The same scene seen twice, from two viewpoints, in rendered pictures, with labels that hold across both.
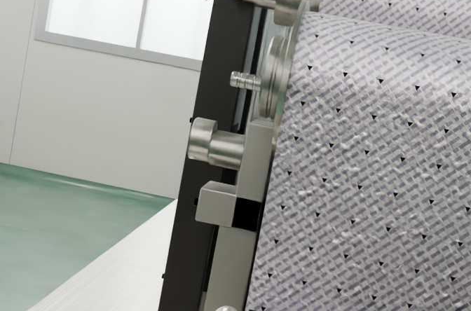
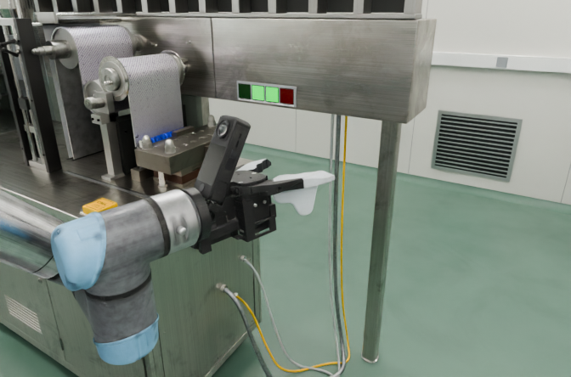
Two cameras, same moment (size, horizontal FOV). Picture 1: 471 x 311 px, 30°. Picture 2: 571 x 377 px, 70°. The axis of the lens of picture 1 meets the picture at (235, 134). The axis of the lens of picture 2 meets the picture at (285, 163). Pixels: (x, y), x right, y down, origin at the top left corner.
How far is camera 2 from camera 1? 105 cm
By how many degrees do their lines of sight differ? 66
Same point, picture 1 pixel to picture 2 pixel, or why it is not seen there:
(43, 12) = not seen: outside the picture
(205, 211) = (103, 120)
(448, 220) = (163, 98)
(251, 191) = (111, 110)
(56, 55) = not seen: outside the picture
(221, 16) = (29, 61)
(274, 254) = (136, 121)
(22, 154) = not seen: outside the picture
